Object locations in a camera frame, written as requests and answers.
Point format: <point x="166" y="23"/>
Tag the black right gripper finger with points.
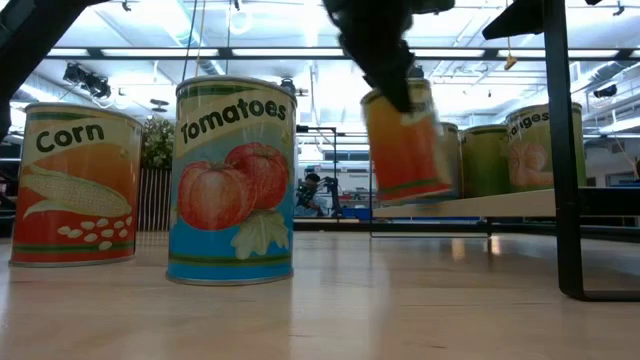
<point x="525" y="17"/>

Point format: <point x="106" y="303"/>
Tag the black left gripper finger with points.
<point x="392" y="75"/>

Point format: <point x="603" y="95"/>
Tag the pineapple can orange label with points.
<point x="405" y="160"/>

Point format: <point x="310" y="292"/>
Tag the pears can green label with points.
<point x="485" y="165"/>

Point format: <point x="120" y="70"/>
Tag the oranges can green label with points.
<point x="525" y="165"/>

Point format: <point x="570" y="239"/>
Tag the corn can red label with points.
<point x="75" y="200"/>

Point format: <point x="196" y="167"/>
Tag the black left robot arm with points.
<point x="30" y="40"/>

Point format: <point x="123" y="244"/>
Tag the person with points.
<point x="312" y="200"/>

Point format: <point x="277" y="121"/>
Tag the tomatoes can blue label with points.
<point x="230" y="200"/>

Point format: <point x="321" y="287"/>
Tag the potted plant striped pot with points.
<point x="155" y="200"/>

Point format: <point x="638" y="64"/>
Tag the black spotlight cluster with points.
<point x="87" y="82"/>

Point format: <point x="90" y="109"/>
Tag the black overhead frame beam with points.
<point x="300" y="54"/>

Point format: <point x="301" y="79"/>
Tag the black table edge frame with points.
<point x="325" y="226"/>

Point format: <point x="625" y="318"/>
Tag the wooden shelf black metal frame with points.
<point x="500" y="205"/>

